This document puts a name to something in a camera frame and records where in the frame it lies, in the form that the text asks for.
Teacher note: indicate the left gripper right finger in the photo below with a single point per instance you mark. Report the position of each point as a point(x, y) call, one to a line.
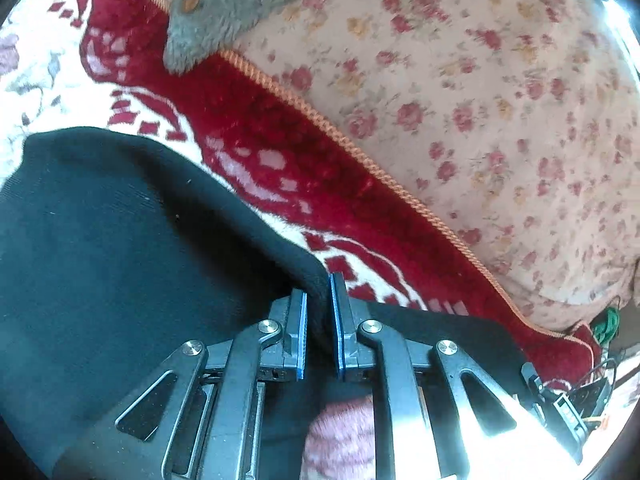
point(354, 361)

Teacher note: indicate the red white floral blanket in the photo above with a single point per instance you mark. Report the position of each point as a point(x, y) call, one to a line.
point(446, 399)

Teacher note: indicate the black knit pants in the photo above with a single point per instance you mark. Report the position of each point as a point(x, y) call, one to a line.
point(114, 250)

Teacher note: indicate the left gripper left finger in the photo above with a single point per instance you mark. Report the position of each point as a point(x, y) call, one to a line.
point(286, 358)

